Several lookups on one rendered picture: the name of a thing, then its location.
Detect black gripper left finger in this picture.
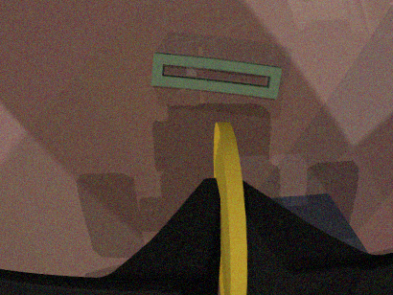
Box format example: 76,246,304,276
0,178,220,295

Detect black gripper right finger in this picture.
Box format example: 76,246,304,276
243,181,393,295

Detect gold coin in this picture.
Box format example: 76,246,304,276
215,122,247,295

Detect dark grey box body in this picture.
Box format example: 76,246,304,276
272,193,358,239

